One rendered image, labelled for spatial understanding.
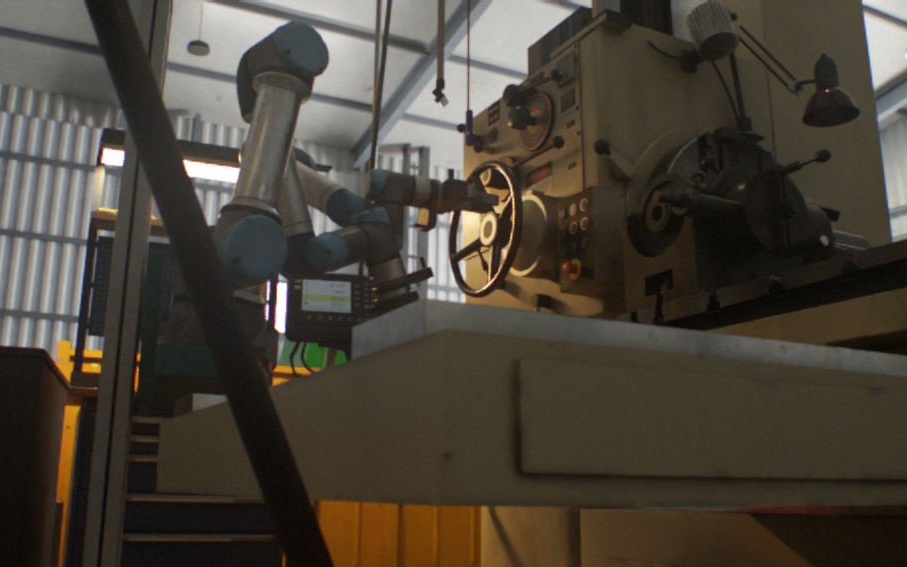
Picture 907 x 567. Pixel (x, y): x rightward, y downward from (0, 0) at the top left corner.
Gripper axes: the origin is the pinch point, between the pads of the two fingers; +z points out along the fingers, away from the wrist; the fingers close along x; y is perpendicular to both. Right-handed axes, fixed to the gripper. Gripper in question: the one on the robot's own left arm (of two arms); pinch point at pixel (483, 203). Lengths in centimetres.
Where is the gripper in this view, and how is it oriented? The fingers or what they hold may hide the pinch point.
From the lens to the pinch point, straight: 220.4
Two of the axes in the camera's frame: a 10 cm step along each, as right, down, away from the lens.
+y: 0.1, -9.6, 2.6
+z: 8.9, 1.2, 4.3
